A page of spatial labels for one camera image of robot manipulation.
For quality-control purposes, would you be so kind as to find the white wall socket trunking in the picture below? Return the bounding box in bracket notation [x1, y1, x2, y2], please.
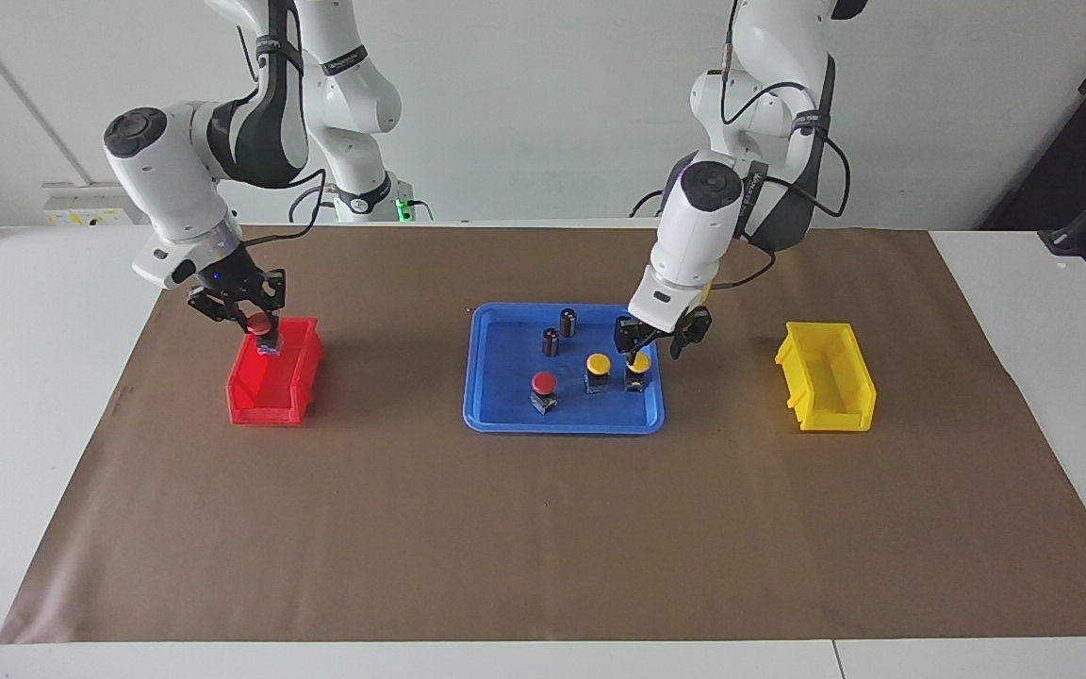
[41, 182, 150, 227]

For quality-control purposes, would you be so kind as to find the dark background panel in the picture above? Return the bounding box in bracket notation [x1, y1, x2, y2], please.
[981, 0, 1086, 279]

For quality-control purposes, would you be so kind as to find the brown paper table mat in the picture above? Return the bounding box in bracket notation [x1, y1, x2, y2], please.
[0, 224, 1086, 645]

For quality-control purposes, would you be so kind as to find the blue plastic tray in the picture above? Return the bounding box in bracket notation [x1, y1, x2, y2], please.
[463, 302, 666, 435]

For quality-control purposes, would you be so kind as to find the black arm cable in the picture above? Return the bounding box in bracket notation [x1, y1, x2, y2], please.
[237, 24, 329, 251]
[720, 0, 852, 289]

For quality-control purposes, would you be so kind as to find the black right base cable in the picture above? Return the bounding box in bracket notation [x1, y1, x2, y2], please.
[287, 182, 341, 224]

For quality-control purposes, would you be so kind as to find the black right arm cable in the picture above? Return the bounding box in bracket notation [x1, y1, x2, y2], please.
[237, 24, 329, 251]

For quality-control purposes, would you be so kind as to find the yellow plastic storage bin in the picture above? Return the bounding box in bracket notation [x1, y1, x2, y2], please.
[774, 322, 878, 433]

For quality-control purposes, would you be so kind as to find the red plastic storage bin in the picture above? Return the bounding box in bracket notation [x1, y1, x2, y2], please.
[225, 316, 325, 427]

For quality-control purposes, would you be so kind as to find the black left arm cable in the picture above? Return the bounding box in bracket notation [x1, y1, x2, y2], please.
[720, 0, 852, 289]

